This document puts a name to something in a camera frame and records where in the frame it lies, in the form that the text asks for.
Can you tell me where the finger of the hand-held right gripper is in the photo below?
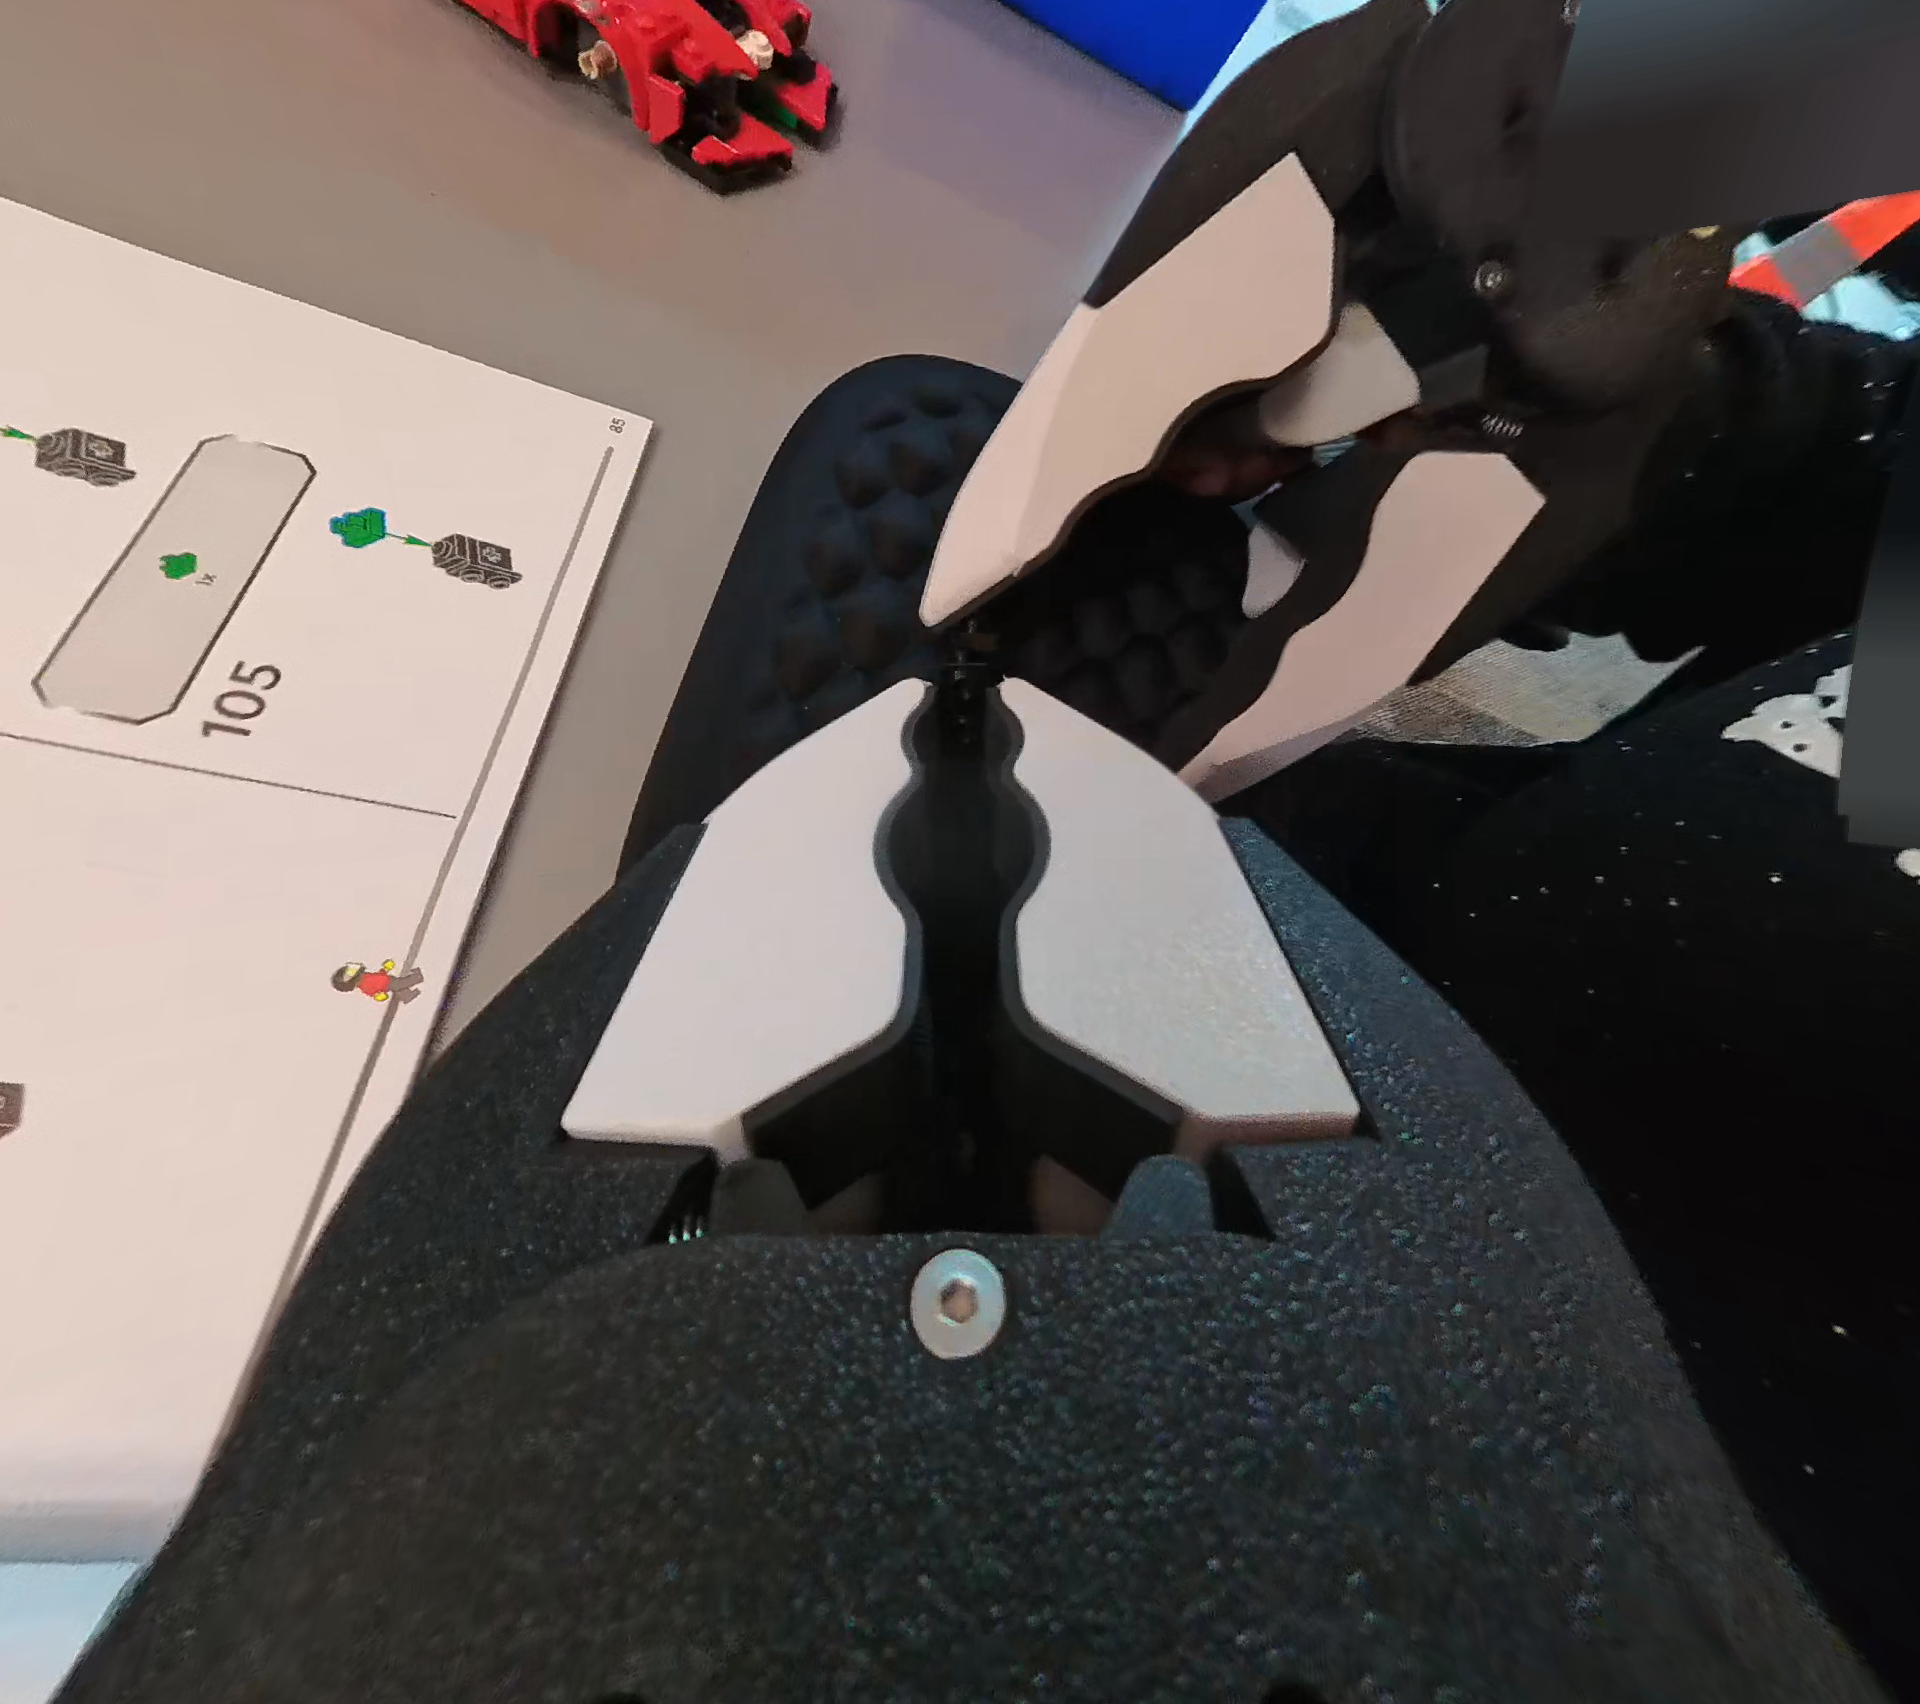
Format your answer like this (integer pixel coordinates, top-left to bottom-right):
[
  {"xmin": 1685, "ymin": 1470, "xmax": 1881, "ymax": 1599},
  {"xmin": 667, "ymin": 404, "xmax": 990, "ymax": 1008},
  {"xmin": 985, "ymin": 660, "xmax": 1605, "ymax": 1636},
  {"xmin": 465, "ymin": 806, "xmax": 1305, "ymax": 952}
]
[
  {"xmin": 915, "ymin": 150, "xmax": 1422, "ymax": 634},
  {"xmin": 1177, "ymin": 444, "xmax": 1551, "ymax": 798}
]

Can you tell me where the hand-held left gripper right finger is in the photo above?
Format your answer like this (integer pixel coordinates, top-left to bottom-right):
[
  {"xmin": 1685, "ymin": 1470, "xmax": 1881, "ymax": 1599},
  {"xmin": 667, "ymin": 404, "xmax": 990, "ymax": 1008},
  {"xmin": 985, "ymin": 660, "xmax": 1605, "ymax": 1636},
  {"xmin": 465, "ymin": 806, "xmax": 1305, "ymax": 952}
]
[{"xmin": 967, "ymin": 677, "xmax": 1365, "ymax": 1166}]

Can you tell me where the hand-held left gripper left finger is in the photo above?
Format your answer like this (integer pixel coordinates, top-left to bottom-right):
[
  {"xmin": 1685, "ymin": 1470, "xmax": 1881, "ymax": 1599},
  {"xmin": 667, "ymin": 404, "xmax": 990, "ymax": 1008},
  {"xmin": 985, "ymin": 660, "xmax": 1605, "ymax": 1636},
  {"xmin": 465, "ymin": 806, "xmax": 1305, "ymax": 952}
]
[{"xmin": 562, "ymin": 677, "xmax": 971, "ymax": 1166}]

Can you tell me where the small black lego piece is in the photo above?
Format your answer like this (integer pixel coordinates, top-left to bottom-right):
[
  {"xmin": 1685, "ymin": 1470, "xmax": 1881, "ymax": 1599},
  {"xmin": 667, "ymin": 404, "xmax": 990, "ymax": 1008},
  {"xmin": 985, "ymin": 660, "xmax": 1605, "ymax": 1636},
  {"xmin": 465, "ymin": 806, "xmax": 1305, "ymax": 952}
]
[{"xmin": 945, "ymin": 625, "xmax": 1001, "ymax": 747}]

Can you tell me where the lego instruction booklet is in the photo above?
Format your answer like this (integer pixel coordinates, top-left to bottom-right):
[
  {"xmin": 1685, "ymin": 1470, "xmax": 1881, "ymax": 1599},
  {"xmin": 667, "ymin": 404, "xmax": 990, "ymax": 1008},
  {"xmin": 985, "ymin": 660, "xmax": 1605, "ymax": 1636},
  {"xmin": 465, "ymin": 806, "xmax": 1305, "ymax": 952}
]
[{"xmin": 0, "ymin": 197, "xmax": 655, "ymax": 1565}]

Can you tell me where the orange and grey strip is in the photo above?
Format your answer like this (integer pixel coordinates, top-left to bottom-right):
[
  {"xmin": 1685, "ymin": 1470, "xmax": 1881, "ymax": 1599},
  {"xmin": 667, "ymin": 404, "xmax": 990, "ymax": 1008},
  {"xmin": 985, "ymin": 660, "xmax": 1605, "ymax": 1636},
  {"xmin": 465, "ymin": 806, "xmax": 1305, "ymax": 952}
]
[{"xmin": 1729, "ymin": 193, "xmax": 1920, "ymax": 307}]

